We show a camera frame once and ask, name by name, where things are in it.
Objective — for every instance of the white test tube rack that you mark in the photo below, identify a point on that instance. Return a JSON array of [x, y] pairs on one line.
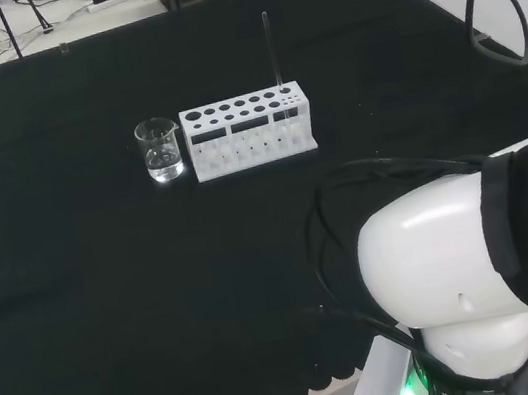
[[257, 158]]

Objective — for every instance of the clear cloth clip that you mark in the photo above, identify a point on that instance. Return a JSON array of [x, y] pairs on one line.
[[63, 48], [321, 307]]

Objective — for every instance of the black tripod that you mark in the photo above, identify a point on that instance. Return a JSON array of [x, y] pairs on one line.
[[9, 32]]

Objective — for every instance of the glass beaker with water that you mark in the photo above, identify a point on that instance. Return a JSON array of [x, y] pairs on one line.
[[165, 171]]

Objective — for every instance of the white power strip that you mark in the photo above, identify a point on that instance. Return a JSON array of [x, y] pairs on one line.
[[110, 2]]

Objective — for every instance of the pale base plate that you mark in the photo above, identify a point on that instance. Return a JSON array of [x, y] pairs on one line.
[[376, 381]]

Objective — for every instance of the black bench cloth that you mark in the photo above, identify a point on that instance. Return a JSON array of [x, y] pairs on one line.
[[106, 284]]

